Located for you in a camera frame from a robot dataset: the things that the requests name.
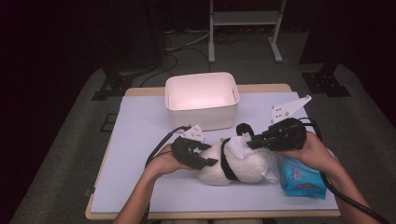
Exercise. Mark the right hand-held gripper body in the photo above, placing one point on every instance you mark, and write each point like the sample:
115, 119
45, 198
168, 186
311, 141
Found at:
288, 135

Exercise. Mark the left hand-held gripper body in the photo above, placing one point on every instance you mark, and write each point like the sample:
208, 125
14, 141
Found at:
183, 152

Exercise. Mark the white wet wipe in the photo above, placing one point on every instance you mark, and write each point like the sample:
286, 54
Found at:
239, 147

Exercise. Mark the panda plush toy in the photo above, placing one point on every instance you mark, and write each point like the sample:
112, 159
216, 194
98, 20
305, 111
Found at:
249, 168

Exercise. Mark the white plastic storage box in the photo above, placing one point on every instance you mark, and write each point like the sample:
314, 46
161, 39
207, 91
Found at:
202, 118

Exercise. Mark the blue wet wipes pack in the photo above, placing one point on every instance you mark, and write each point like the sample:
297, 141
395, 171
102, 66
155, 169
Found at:
300, 183

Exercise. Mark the person's left hand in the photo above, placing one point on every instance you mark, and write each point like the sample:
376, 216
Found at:
165, 161

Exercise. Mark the person's right hand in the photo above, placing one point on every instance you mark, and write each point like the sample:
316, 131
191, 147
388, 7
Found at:
314, 155

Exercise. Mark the pale lilac table mat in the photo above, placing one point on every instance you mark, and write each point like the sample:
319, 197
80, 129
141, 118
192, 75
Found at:
140, 124

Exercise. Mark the black stand base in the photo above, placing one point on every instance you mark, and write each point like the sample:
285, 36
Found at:
325, 84
113, 87

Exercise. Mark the white metal stand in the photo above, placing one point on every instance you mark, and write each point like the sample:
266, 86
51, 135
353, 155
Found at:
244, 18

